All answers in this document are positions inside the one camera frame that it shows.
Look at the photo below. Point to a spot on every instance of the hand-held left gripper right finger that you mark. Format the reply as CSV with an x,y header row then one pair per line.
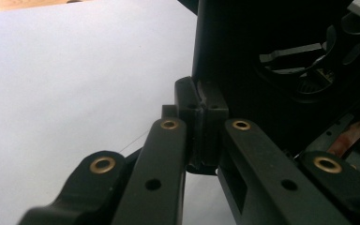
x,y
256,175

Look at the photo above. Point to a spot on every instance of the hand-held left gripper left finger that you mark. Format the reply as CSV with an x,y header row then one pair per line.
x,y
156,175

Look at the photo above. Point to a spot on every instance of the black phone case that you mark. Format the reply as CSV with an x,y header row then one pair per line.
x,y
231,47

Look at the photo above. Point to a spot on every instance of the white table board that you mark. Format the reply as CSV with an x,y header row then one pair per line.
x,y
75,78

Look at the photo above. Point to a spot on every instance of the wooden table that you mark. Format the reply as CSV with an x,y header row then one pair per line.
x,y
18,3

